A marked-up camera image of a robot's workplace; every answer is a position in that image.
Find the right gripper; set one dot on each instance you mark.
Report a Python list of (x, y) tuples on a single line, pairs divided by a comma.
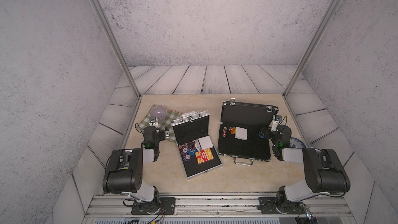
[(268, 131)]

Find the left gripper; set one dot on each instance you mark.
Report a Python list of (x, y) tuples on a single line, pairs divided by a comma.
[(162, 136)]

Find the black poker case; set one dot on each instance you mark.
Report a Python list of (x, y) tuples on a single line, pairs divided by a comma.
[(252, 117)]

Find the silver aluminium poker case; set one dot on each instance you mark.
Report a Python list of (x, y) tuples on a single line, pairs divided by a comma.
[(188, 128)]

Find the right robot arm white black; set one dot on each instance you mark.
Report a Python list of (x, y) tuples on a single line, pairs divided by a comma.
[(324, 173)]

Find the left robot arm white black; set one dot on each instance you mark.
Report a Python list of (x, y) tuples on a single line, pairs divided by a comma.
[(124, 168)]

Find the poker chips pile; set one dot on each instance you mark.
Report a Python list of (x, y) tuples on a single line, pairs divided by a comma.
[(188, 151)]

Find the lilac ceramic bowl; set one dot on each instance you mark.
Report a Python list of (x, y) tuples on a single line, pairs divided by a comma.
[(160, 112)]

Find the blue white patterned bowl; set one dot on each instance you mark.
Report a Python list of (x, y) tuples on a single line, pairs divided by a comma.
[(296, 143)]

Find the red dice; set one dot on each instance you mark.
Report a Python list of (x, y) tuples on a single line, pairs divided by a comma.
[(224, 132)]

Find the white card deck silver case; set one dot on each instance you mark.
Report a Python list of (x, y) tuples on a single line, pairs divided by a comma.
[(205, 143)]

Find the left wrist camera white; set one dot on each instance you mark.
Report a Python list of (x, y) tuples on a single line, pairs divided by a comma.
[(154, 122)]

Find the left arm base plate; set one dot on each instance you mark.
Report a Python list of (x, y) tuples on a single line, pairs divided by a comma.
[(162, 206)]

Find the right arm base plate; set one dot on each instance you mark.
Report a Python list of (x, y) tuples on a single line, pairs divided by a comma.
[(273, 205)]

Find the aluminium front rail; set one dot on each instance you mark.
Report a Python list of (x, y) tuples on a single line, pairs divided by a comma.
[(218, 208)]

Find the left aluminium frame post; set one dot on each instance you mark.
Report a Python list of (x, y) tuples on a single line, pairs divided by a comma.
[(114, 44)]

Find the aluminium frame post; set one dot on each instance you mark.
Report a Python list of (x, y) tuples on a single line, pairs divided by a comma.
[(114, 44), (327, 17)]

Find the right aluminium frame post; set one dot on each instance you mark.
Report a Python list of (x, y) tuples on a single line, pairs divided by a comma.
[(327, 17)]

